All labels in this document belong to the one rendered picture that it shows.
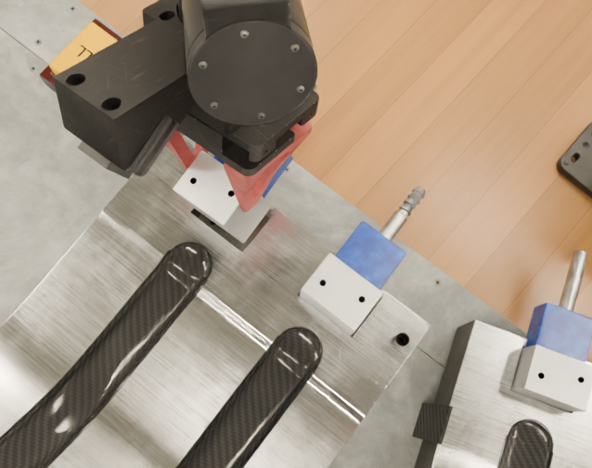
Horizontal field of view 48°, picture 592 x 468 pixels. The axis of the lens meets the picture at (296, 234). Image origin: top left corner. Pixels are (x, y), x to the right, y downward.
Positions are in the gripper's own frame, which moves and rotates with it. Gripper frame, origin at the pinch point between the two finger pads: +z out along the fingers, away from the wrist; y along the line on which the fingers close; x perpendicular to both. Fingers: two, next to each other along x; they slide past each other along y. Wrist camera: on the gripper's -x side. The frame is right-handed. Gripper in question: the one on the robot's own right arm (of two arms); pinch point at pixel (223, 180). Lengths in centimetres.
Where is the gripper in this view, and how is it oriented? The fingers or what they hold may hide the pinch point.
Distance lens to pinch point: 48.5
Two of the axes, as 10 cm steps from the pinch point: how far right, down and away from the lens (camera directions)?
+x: 6.1, -5.8, 5.4
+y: 7.9, 5.4, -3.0
